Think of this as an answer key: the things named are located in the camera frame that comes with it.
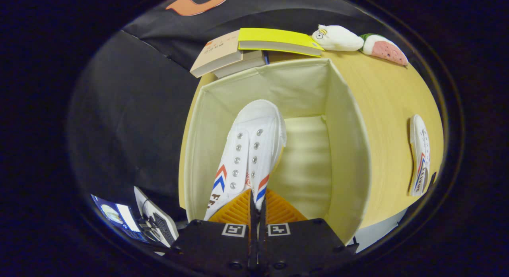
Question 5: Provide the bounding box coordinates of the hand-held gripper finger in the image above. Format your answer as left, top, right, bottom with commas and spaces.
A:
258, 188, 357, 273
169, 188, 255, 273

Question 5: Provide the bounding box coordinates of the white canvas shoe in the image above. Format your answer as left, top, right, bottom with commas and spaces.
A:
408, 114, 431, 197
204, 99, 288, 221

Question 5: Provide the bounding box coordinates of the green fabric storage box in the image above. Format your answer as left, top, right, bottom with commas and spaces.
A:
178, 58, 372, 246

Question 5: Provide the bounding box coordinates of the open laptop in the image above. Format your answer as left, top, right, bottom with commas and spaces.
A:
91, 186, 179, 248

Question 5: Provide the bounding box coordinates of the grey book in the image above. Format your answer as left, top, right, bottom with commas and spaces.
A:
213, 50, 270, 79

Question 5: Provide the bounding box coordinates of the black backdrop cloth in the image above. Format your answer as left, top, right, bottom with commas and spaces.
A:
68, 0, 382, 214

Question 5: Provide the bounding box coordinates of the beige book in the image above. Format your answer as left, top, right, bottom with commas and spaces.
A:
190, 29, 244, 78

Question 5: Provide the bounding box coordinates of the yellow book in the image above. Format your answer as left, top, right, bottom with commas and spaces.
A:
238, 28, 324, 57

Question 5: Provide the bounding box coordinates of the white plush toy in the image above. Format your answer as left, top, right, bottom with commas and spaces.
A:
311, 25, 364, 52

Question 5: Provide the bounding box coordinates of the watermelon slice plush toy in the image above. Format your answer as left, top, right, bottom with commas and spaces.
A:
360, 33, 409, 66

